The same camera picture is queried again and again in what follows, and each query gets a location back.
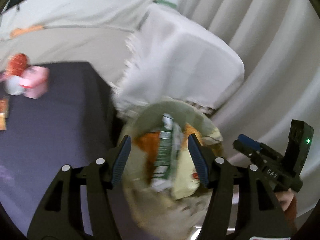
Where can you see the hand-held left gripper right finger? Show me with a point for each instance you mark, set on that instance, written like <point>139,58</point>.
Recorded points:
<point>197,160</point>

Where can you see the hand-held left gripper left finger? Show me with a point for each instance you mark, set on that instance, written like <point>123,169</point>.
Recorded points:
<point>121,160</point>

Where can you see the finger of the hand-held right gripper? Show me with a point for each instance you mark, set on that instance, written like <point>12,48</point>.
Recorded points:
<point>242,148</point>
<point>248,142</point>

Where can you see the orange bag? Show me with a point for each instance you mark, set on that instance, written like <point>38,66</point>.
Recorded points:
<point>147,145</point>

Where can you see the green snack packet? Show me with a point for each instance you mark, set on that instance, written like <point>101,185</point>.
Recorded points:
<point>163,152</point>

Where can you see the bin with yellow plastic bag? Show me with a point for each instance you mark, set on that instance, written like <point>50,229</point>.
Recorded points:
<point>147,112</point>

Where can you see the red paper cup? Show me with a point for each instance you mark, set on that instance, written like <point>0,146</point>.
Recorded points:
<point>17,63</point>

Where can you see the person's right forearm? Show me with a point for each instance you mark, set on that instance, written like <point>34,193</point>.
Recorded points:
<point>292,215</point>

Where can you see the person's right hand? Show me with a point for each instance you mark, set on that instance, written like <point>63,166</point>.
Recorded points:
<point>283,200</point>

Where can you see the white fringed cloth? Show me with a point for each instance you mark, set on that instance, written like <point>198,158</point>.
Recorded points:
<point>187,62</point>

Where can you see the white pleated curtain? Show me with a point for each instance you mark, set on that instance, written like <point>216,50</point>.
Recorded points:
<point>262,42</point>

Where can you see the pale pink lidded box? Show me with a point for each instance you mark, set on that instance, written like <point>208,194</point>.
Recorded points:
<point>35,80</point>

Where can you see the small orange wrapper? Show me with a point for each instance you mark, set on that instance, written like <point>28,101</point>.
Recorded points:
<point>3,110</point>

